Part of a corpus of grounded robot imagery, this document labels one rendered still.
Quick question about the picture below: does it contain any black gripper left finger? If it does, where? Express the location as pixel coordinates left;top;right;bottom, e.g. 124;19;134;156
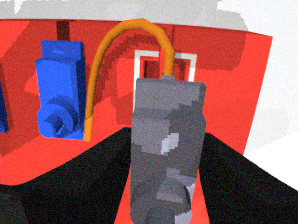
0;127;132;224

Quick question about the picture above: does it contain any red flat box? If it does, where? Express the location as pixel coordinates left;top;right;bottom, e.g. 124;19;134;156
0;18;273;185

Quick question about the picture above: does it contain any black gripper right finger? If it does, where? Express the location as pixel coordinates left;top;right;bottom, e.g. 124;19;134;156
200;132;298;224

